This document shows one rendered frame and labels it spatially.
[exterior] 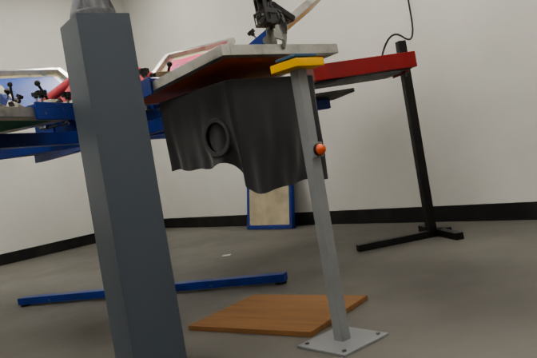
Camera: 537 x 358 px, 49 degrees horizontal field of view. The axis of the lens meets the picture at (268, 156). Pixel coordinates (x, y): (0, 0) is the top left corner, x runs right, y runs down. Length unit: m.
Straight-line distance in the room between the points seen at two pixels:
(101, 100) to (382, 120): 2.87
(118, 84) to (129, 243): 0.51
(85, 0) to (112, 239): 0.78
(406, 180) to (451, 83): 0.79
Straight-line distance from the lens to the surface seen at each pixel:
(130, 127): 1.99
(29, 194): 6.67
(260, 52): 2.16
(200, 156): 2.36
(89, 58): 1.99
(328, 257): 2.01
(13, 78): 4.59
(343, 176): 4.82
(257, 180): 2.20
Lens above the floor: 0.67
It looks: level
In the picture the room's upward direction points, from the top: 9 degrees counter-clockwise
